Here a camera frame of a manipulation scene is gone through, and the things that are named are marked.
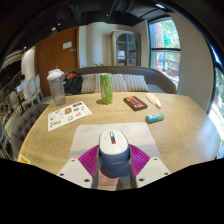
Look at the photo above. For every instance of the small striped cushion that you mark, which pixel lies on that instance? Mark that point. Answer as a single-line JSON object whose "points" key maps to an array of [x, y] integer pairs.
{"points": [[89, 83]]}

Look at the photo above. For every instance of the grey curved sofa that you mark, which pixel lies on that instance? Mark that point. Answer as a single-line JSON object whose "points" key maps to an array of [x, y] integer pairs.
{"points": [[160, 80]]}

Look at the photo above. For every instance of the large glass window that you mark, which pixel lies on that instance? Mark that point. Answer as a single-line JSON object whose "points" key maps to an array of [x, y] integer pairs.
{"points": [[165, 50], [218, 106]]}

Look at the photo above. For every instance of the clear shaker bottle white lid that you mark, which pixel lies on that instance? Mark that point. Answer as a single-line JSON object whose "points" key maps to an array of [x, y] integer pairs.
{"points": [[57, 90]]}

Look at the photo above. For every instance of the wide striped cushion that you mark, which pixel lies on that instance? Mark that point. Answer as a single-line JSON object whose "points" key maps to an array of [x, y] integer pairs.
{"points": [[131, 83]]}

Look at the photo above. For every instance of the white door sign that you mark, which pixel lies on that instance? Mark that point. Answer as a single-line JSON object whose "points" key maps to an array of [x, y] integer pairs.
{"points": [[67, 45]]}

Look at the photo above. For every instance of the group of white chairs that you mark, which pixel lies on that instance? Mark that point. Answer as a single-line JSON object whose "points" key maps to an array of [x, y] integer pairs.
{"points": [[33, 88]]}

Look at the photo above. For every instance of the person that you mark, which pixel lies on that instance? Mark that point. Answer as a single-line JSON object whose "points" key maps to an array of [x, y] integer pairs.
{"points": [[22, 85]]}

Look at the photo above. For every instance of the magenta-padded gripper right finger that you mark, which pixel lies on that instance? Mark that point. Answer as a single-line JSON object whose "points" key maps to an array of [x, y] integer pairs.
{"points": [[150, 170]]}

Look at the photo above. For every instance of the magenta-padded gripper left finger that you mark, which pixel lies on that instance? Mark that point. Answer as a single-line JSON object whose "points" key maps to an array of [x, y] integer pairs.
{"points": [[78, 171]]}

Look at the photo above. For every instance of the white tube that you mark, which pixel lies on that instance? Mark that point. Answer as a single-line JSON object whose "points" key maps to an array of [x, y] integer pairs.
{"points": [[154, 100]]}

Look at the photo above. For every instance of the white sticker sheet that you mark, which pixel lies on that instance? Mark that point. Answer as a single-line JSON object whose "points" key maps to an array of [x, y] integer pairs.
{"points": [[68, 116]]}

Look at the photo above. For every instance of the green drink can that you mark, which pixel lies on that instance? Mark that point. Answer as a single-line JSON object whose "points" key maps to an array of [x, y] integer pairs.
{"points": [[106, 90]]}

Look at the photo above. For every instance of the small teal box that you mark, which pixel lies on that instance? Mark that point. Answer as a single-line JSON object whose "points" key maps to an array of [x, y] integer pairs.
{"points": [[155, 118]]}

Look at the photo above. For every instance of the black and red flat box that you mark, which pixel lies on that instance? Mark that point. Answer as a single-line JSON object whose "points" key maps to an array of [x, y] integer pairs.
{"points": [[135, 103]]}

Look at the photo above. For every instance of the arched glass-door cabinet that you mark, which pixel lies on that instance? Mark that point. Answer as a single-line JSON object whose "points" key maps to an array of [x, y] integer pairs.
{"points": [[126, 48]]}

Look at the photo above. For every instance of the white and blue computer mouse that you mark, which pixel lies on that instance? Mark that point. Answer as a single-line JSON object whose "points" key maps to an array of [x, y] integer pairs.
{"points": [[114, 153]]}

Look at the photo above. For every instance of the brown wooden door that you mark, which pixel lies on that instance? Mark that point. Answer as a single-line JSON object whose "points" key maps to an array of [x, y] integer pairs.
{"points": [[53, 56]]}

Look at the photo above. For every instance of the group of blue chairs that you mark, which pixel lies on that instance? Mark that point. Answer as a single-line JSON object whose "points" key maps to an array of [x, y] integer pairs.
{"points": [[4, 140]]}

